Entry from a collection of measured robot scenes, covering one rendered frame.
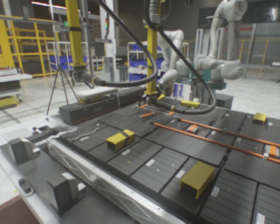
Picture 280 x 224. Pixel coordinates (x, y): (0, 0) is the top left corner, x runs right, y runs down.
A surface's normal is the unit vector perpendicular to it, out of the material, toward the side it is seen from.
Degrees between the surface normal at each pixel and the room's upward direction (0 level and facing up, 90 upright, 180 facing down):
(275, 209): 0
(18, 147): 90
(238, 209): 0
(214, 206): 0
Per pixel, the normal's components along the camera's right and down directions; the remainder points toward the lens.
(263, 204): 0.00, -0.94
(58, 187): 0.79, 0.22
